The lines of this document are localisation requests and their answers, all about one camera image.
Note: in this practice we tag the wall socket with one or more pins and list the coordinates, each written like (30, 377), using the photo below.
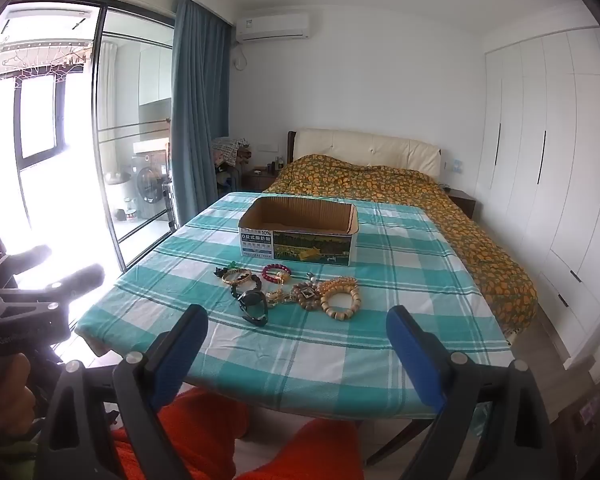
(457, 166)

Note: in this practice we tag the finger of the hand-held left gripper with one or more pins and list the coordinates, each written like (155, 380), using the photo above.
(80, 276)
(30, 255)

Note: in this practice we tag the glass sliding door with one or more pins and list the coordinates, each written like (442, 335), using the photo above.
(100, 135)

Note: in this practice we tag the printed cardboard box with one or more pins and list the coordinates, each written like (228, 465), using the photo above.
(300, 247)

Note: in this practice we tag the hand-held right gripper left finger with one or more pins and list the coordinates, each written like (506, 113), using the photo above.
(180, 355)

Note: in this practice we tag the dark wooden nightstand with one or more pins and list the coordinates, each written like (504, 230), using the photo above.
(260, 180)
(462, 202)

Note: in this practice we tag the white wardrobe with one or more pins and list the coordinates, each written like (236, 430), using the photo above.
(545, 160)

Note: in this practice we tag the person's left hand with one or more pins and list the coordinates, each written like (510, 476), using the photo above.
(5, 395)

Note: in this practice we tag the bed with floral cover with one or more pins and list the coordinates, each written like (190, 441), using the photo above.
(405, 190)

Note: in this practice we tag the teal checkered tablecloth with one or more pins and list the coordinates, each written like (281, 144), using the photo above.
(290, 350)

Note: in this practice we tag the blue curtain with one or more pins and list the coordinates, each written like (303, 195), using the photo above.
(195, 110)

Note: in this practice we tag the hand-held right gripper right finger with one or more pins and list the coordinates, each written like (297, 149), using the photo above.
(415, 360)

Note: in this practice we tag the gold bangle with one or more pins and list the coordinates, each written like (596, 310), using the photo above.
(230, 276)

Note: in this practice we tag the orange pants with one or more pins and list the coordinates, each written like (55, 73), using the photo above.
(205, 440)

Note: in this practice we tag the cream padded headboard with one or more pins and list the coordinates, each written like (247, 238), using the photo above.
(360, 145)

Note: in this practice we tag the white air conditioner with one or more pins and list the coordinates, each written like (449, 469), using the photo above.
(272, 25)

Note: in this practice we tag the black wristwatch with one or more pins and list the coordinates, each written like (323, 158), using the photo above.
(252, 302)

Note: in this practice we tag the washing machine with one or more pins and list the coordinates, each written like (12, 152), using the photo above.
(150, 180)

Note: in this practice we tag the pile of clothes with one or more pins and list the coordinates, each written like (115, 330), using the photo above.
(227, 150)

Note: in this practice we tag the dark wooden table leg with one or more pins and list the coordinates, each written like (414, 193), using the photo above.
(400, 440)

